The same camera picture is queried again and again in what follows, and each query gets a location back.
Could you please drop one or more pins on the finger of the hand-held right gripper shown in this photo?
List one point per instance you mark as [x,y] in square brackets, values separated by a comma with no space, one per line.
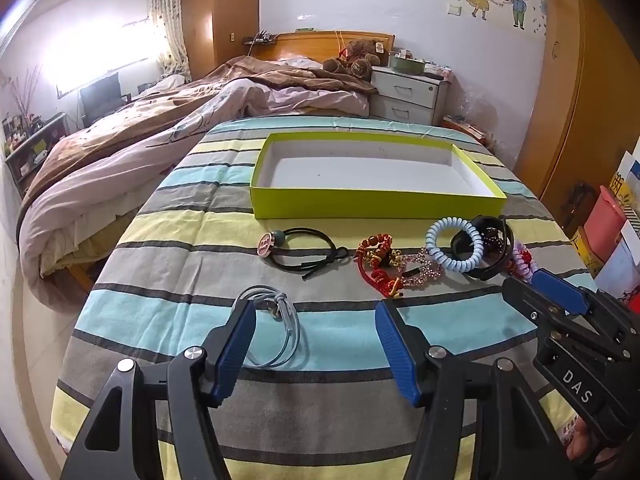
[560,291]
[522,297]

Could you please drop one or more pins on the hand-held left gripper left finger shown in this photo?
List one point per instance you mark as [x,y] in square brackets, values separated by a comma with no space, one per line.
[234,347]

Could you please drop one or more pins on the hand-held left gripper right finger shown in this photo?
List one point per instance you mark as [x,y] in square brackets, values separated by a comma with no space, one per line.
[396,350]

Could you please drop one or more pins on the black watch band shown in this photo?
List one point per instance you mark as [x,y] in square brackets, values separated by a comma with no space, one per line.
[492,270]

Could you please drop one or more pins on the green cardboard box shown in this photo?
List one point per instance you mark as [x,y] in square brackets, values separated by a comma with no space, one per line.
[350,202]

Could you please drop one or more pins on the person's right hand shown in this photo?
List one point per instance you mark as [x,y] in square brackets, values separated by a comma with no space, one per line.
[577,440]

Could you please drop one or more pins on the yellow box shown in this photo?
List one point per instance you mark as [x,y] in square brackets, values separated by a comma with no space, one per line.
[585,252]

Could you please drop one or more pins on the pale blue box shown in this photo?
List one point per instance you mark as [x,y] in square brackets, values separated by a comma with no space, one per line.
[617,270]

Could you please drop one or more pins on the pink plastic container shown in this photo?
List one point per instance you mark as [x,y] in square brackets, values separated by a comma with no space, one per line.
[602,225]

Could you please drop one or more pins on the pink rhinestone hair clip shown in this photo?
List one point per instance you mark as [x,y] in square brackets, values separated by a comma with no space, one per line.
[422,267]

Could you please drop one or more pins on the white paper bag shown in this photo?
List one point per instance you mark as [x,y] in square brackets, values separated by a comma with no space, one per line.
[627,175]

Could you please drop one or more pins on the stack of books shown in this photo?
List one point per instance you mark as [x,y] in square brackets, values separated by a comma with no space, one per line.
[465,127]

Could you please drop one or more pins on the wooden wardrobe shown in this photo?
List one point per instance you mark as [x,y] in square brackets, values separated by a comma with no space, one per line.
[575,110]

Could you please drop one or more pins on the pink floral quilt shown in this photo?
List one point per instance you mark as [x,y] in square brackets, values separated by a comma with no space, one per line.
[125,175]

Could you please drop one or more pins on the white nightstand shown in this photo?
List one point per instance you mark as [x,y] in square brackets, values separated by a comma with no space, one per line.
[405,95]

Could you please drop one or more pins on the green container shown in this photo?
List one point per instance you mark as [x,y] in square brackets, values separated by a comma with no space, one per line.
[405,64]

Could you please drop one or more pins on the brown blanket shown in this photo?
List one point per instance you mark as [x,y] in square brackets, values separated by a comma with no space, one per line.
[270,77]

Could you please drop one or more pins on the cluttered shelf unit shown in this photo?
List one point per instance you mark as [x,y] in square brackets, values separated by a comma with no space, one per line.
[35,145]

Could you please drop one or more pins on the black chair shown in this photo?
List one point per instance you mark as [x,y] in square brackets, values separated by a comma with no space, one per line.
[100,95]

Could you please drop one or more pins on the brown teddy bear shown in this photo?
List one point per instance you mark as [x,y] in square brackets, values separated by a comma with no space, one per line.
[352,60]

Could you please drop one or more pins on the power strip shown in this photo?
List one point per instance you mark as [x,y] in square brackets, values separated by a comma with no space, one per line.
[260,38]

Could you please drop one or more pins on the wooden bed headboard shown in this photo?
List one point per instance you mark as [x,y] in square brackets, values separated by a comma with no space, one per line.
[310,42]

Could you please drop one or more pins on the dried branches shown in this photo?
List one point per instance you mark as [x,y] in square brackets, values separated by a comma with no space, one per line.
[25,95]

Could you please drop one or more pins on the floral curtain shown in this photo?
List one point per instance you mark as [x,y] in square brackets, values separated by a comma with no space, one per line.
[167,20]

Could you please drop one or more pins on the tall wooden cabinet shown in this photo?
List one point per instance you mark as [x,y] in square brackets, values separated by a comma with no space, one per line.
[230,5]

